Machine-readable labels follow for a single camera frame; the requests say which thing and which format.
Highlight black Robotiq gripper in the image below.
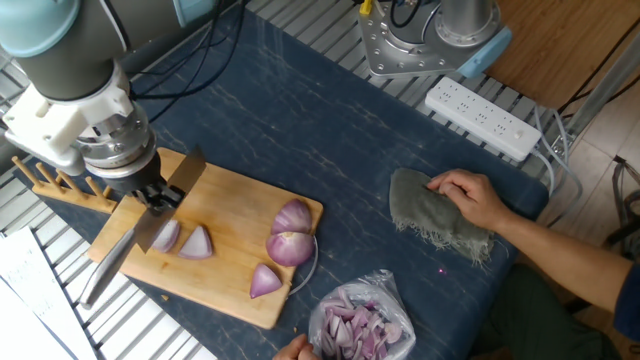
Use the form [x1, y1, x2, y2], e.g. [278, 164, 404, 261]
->
[102, 152, 185, 217]

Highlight steel cleaver knife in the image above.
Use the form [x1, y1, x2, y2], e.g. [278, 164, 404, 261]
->
[79, 144, 208, 309]

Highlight clear plastic bag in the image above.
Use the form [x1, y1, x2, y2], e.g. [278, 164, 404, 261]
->
[307, 269, 417, 360]

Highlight grey frayed cloth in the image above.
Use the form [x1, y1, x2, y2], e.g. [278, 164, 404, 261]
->
[388, 167, 496, 266]

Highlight person's right forearm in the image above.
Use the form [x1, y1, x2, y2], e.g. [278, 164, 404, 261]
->
[488, 207, 634, 314]

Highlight person's left hand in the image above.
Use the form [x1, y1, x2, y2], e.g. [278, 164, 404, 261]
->
[272, 333, 321, 360]

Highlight person's right hand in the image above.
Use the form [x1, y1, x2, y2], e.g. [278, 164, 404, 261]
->
[426, 168, 509, 234]

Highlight cut red onion piece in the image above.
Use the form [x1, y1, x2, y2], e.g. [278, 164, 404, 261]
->
[151, 218, 182, 255]

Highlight red onion chunk white face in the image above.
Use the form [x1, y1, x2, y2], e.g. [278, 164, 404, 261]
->
[177, 224, 215, 261]

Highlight wooden cutting board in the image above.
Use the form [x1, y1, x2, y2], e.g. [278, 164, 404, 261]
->
[87, 147, 325, 330]

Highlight wooden peg rack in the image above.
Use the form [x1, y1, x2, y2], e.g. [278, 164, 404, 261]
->
[10, 155, 119, 215]

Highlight small red onion wedge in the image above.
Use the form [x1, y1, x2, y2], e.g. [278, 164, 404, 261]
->
[249, 263, 284, 300]

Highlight red onion quarter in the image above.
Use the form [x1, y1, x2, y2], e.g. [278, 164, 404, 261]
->
[270, 198, 314, 236]

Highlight red onion half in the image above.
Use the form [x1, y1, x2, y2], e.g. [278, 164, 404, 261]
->
[265, 231, 316, 268]

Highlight white printed paper sheet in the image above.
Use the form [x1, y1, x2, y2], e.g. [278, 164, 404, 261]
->
[0, 227, 99, 360]

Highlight dark blue marbled mat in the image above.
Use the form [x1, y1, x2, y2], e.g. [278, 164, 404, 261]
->
[13, 9, 550, 360]

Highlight sliced red onion pile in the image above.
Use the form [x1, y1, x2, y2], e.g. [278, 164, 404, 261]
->
[319, 287, 404, 360]

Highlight white power strip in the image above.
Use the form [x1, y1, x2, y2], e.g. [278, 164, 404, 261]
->
[424, 75, 543, 163]

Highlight dark green trousers leg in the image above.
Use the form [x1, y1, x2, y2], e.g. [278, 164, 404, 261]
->
[469, 264, 624, 360]

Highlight navy shirt sleeve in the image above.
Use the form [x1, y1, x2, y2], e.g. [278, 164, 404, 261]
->
[613, 264, 640, 344]

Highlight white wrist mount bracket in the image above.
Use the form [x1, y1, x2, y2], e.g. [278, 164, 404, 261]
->
[2, 62, 135, 176]

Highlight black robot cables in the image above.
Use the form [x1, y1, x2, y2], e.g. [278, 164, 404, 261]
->
[127, 0, 249, 124]

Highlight thin onion ring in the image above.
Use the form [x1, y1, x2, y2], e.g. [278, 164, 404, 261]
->
[287, 235, 320, 297]

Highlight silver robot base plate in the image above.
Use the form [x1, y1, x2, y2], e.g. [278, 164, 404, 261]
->
[357, 0, 481, 79]

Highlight grey power strip cable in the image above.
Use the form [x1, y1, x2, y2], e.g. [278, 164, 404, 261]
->
[529, 105, 585, 226]

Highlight aluminium frame post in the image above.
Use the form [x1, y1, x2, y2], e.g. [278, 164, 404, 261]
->
[562, 43, 640, 139]

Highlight black looped straps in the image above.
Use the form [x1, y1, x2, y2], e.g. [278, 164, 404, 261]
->
[605, 154, 640, 247]

